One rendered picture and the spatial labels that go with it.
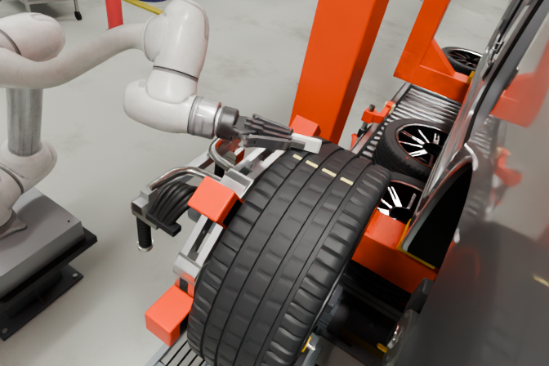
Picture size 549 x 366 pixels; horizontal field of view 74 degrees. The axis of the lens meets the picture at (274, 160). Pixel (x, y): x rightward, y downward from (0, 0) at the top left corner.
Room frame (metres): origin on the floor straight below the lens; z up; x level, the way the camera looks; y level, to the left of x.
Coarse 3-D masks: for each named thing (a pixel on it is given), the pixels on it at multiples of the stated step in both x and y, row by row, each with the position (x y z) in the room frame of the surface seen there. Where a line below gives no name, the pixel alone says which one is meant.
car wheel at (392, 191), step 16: (400, 176) 1.56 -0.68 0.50; (400, 192) 1.51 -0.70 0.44; (416, 192) 1.49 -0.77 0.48; (384, 208) 1.51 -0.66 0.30; (400, 208) 1.34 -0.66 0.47; (352, 272) 1.02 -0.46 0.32; (368, 272) 0.99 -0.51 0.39; (368, 288) 0.97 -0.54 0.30; (384, 288) 0.96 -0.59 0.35; (400, 288) 0.95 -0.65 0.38
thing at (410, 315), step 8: (408, 312) 0.51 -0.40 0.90; (416, 312) 0.51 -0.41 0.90; (400, 320) 0.52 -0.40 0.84; (408, 320) 0.47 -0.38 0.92; (416, 320) 0.47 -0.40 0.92; (408, 328) 0.45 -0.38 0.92; (400, 336) 0.44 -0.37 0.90; (400, 344) 0.42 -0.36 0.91; (392, 352) 0.42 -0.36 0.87; (384, 360) 0.42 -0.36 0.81; (392, 360) 0.40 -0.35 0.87
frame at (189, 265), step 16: (256, 160) 0.69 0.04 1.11; (272, 160) 0.69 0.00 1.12; (224, 176) 0.59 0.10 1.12; (240, 176) 0.60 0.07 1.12; (256, 176) 0.62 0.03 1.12; (240, 192) 0.57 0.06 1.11; (208, 224) 0.53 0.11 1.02; (192, 240) 0.49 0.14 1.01; (208, 240) 0.49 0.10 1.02; (192, 256) 0.47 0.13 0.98; (208, 256) 0.47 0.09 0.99; (176, 272) 0.45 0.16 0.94; (192, 272) 0.44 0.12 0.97; (192, 288) 0.43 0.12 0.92
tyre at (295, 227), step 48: (288, 192) 0.54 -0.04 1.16; (336, 192) 0.56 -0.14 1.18; (384, 192) 0.76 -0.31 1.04; (240, 240) 0.45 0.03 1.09; (288, 240) 0.45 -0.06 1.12; (336, 240) 0.46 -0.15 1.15; (240, 288) 0.38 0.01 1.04; (288, 288) 0.38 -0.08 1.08; (192, 336) 0.35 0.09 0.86; (240, 336) 0.33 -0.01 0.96; (288, 336) 0.32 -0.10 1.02
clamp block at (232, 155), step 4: (232, 148) 0.92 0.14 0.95; (236, 148) 0.92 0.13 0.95; (240, 148) 0.93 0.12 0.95; (228, 152) 0.90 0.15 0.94; (232, 152) 0.90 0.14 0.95; (236, 152) 0.90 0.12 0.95; (240, 152) 0.91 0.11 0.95; (224, 156) 0.90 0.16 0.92; (228, 156) 0.90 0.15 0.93; (232, 156) 0.89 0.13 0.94; (236, 156) 0.89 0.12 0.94; (240, 156) 0.91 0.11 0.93; (228, 160) 0.90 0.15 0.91; (232, 160) 0.89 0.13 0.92; (236, 160) 0.89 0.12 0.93; (240, 160) 0.91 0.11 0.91; (236, 164) 0.89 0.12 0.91
